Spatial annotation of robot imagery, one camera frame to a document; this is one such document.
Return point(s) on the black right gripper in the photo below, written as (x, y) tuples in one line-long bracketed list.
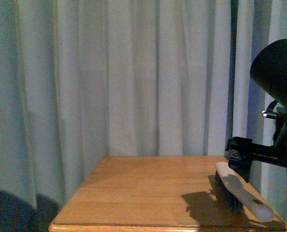
[(238, 149)]

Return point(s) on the white handled black brush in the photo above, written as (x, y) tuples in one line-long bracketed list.
[(237, 197)]

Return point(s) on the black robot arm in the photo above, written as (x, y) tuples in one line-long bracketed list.
[(269, 71)]

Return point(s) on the wooden nightstand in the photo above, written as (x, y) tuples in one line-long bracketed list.
[(155, 194)]

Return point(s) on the pale grey curtain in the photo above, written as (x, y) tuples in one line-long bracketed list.
[(82, 79)]

